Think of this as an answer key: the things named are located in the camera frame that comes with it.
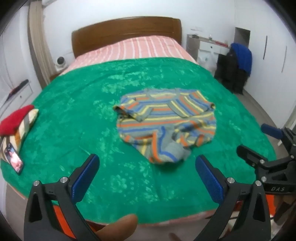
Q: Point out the striped pillow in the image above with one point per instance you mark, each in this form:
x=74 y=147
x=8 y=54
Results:
x=26 y=126

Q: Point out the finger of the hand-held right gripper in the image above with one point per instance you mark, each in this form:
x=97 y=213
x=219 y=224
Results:
x=248 y=154
x=271 y=131

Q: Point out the black smartphone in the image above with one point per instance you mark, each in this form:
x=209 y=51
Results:
x=14 y=158

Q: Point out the striped knit sweater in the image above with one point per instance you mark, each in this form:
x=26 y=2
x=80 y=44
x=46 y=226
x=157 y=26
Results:
x=161 y=120

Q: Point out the red cloth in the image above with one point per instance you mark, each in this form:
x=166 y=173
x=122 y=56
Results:
x=13 y=119

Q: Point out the white desk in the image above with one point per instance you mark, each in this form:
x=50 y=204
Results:
x=208 y=47

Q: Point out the white wardrobe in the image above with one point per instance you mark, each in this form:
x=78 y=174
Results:
x=272 y=34

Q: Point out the white plastic bag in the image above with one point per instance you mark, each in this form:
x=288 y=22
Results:
x=208 y=61

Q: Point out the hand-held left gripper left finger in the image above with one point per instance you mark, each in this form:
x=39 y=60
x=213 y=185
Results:
x=84 y=178

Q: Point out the wooden headboard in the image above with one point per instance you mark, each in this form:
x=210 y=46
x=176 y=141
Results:
x=127 y=30

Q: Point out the pink striped bed sheet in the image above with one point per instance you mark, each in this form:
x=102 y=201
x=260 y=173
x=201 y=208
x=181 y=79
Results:
x=138 y=48

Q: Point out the beige curtain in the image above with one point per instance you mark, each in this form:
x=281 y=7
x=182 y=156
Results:
x=38 y=46

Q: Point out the green blanket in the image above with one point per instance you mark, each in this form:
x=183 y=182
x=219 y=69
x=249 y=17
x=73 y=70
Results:
x=81 y=115

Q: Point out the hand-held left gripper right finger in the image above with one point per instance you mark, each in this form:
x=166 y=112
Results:
x=209 y=179

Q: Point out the person's left hand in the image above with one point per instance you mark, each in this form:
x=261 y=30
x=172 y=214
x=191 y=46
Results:
x=120 y=228

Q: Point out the black flat object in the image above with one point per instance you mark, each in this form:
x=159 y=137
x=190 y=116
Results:
x=19 y=86

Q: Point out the white side cabinet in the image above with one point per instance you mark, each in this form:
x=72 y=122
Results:
x=20 y=97

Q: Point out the white security camera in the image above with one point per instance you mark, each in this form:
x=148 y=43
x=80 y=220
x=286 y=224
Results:
x=60 y=62

